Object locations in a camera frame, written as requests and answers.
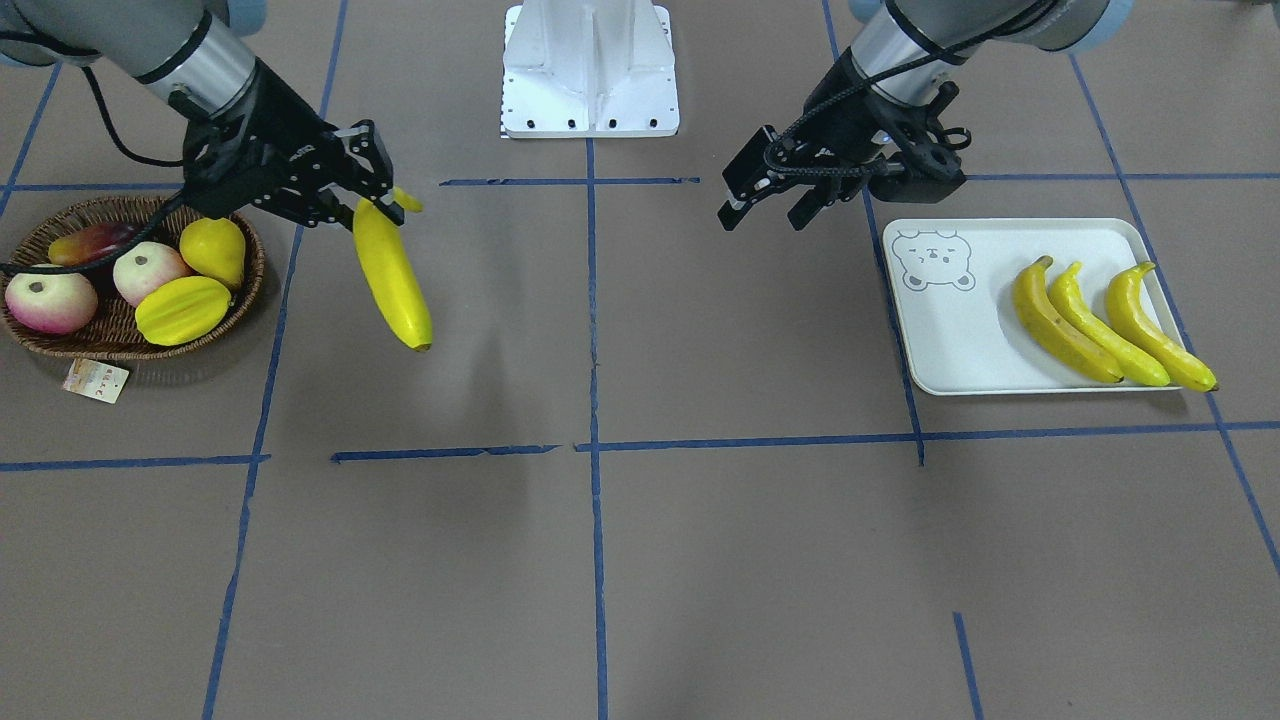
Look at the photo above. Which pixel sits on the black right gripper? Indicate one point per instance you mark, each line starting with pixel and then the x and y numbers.
pixel 266 122

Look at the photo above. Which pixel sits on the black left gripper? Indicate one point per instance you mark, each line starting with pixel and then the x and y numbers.
pixel 845 118

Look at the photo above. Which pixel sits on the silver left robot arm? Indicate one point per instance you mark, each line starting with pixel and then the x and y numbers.
pixel 904 46

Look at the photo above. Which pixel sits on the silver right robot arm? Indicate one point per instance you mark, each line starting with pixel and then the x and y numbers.
pixel 187 53

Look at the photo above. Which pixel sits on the brown woven wicker basket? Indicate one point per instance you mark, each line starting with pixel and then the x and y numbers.
pixel 112 334

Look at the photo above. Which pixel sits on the white bear print tray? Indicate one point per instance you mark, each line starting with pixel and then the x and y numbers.
pixel 952 278

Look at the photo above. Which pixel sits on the yellow starfruit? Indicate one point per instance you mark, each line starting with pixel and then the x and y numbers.
pixel 182 310

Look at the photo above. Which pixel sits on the dark red mango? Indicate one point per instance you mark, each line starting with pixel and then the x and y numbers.
pixel 90 243

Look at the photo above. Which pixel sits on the red and white apple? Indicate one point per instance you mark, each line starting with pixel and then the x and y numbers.
pixel 52 304

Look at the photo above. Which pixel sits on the paper price tag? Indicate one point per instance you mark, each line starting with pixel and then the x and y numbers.
pixel 90 378

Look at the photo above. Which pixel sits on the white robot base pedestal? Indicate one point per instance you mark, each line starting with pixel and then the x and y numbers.
pixel 588 69

